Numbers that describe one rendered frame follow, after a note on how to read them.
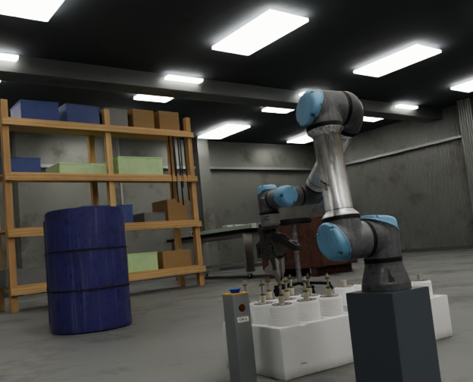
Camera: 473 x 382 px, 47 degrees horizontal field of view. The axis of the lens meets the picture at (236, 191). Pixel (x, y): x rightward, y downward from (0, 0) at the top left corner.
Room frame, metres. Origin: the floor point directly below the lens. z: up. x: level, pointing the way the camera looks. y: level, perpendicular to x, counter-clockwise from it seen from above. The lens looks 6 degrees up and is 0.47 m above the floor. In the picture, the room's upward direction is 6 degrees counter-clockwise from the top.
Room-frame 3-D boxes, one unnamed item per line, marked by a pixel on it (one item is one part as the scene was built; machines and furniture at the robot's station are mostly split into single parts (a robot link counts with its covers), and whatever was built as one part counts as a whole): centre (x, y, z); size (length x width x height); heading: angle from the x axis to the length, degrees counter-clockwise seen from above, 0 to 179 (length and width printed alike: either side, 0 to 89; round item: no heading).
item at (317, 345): (2.22, -0.16, 0.09); 0.39 x 0.39 x 0.18; 33
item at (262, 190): (2.06, -0.12, 0.64); 0.09 x 0.08 x 0.11; 27
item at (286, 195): (1.98, -0.18, 0.64); 0.11 x 0.11 x 0.08; 27
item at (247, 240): (9.77, 0.32, 0.45); 2.51 x 0.98 x 0.91; 37
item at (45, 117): (7.36, 1.82, 1.30); 2.82 x 0.79 x 2.60; 127
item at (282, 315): (2.05, -0.13, 0.16); 0.10 x 0.10 x 0.18
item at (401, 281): (1.72, -0.43, 0.35); 0.15 x 0.15 x 0.10
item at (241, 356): (1.99, 0.04, 0.16); 0.07 x 0.07 x 0.31; 33
